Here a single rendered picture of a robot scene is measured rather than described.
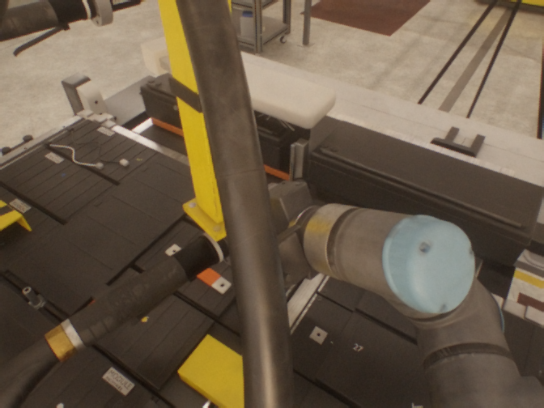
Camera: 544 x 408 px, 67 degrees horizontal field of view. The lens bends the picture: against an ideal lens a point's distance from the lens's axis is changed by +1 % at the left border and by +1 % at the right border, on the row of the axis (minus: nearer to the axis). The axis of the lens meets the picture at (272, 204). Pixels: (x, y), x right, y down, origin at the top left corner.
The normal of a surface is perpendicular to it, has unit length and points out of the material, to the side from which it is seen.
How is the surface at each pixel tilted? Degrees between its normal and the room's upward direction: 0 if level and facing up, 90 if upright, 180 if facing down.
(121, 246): 0
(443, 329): 43
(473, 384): 23
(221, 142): 56
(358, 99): 0
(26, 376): 30
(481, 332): 7
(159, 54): 90
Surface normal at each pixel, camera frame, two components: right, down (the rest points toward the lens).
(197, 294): 0.00, -0.70
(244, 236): -0.07, 0.01
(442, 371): -0.85, -0.40
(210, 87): -0.47, 0.11
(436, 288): 0.51, 0.04
